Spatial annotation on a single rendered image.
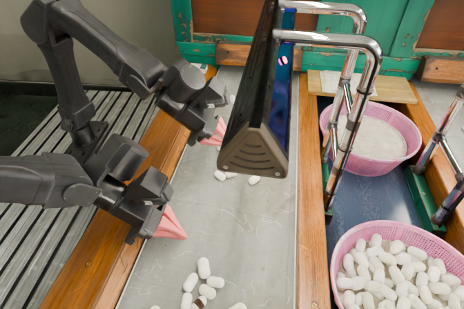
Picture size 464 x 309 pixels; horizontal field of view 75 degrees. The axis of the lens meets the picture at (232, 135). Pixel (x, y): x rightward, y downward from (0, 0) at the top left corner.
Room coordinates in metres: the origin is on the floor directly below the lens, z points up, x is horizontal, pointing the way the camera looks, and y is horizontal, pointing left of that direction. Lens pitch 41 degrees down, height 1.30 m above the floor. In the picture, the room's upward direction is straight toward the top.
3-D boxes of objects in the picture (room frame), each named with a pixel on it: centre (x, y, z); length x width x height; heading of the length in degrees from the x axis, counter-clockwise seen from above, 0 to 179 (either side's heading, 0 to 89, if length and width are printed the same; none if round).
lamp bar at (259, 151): (0.53, -0.07, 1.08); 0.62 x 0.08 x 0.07; 170
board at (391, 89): (0.87, -0.42, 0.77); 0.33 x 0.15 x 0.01; 80
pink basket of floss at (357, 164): (0.65, -0.38, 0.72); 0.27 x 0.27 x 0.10
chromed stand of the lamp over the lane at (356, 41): (0.51, -0.15, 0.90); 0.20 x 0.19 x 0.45; 170
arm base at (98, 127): (0.69, 0.45, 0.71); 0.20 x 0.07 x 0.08; 175
